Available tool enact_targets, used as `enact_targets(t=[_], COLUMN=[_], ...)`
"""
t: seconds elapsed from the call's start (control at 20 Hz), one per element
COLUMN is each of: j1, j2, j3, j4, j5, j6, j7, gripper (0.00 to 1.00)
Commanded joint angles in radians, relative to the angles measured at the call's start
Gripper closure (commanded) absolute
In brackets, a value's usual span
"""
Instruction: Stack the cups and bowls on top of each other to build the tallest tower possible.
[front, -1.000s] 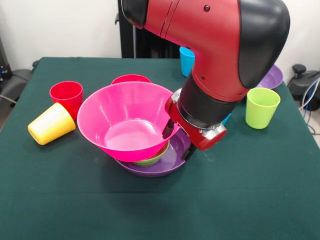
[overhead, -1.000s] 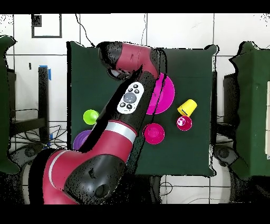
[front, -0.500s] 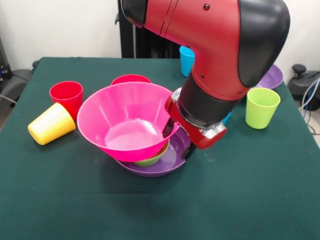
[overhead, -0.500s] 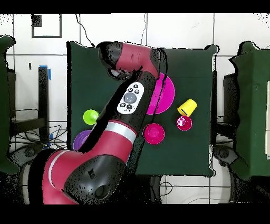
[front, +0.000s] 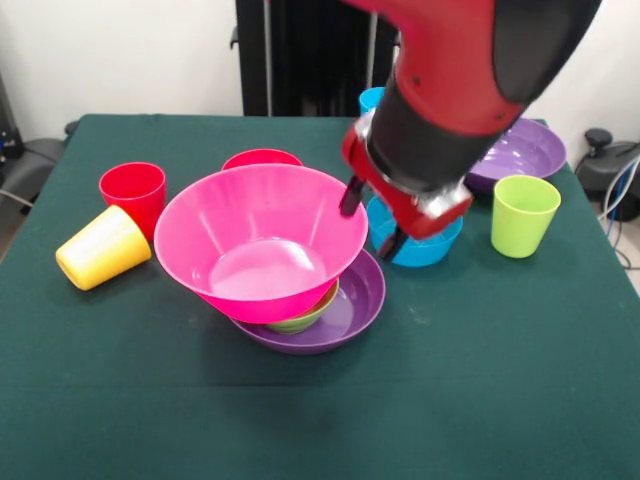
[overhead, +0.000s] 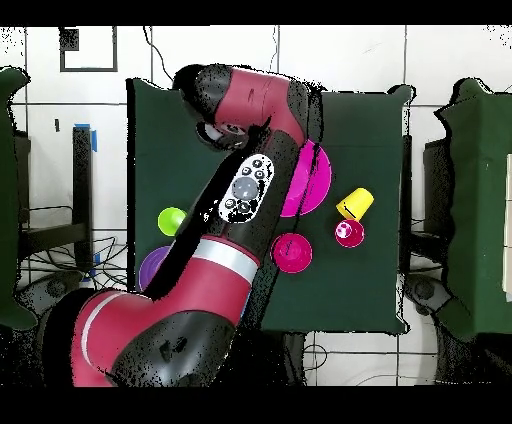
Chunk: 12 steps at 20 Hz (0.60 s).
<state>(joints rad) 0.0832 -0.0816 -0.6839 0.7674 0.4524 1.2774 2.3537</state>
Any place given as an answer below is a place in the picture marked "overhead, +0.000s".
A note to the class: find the black office chair base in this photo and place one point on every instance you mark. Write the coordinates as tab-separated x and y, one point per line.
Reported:
52	286
424	292

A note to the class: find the red bowl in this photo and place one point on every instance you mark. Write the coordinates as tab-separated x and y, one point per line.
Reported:
292	253

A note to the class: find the black metal stand frame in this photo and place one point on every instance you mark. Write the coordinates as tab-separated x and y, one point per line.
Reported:
82	180
407	168

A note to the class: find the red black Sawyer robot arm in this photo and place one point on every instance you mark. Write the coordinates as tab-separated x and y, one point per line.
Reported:
248	100

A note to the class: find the dark green table cloth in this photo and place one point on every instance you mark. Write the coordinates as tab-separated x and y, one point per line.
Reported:
360	140

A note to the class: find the black square floor frame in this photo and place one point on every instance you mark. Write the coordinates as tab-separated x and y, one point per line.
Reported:
88	69

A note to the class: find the blue tape strip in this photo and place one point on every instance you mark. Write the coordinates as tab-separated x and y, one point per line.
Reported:
94	140

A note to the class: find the purple bowl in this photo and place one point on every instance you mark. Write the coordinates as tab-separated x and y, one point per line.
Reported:
150	266

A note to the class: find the large pink bowl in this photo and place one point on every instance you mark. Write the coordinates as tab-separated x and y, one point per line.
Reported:
320	180

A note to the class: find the green covered side table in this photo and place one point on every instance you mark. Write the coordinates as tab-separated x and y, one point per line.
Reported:
8	200
480	200

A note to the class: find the green cup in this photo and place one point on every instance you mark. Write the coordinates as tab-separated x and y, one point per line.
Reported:
170	221

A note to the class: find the yellow cup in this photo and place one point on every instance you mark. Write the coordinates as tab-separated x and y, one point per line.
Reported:
358	202

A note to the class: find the red cup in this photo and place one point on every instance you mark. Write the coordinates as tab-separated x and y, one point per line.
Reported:
350	234

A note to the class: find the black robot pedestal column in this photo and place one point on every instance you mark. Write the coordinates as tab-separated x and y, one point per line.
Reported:
294	360

